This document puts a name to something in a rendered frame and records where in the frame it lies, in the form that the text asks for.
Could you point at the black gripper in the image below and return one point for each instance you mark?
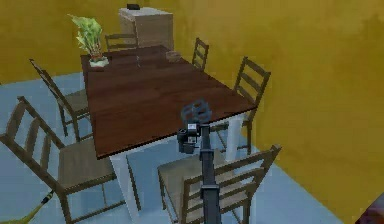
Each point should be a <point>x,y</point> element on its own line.
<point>196,111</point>

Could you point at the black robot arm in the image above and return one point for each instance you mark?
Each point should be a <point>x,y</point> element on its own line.
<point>209,173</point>

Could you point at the brown wooden slat chair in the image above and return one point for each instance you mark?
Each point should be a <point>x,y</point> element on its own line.
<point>120,41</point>
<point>75,101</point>
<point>233,186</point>
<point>80,166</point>
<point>250,81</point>
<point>200,53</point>

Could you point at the dark brown table white legs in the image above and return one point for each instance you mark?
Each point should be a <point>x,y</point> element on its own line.
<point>146,96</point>

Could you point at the beige wooden cabinet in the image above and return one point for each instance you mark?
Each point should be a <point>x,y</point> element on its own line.
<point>153,28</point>

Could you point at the small black box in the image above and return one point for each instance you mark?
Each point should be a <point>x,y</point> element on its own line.
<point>133,6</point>

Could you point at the green plant in white pot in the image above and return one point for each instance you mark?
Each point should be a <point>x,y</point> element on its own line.
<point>90,36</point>

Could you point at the yellow green long stalk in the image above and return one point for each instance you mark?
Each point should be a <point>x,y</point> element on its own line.
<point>31,213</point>

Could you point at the dark red furniture corner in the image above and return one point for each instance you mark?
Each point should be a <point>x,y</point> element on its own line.
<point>373,211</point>

